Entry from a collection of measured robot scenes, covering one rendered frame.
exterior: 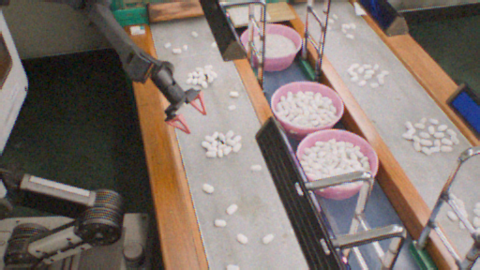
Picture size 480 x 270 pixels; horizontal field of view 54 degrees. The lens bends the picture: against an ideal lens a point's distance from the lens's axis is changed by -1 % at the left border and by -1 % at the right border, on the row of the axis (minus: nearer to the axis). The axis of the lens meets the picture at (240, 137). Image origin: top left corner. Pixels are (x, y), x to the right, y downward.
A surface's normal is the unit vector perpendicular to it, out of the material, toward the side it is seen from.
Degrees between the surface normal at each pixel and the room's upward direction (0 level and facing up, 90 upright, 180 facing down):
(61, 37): 90
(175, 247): 0
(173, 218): 0
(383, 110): 0
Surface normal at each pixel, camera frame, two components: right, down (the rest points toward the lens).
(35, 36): 0.22, 0.68
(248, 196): 0.00, -0.71
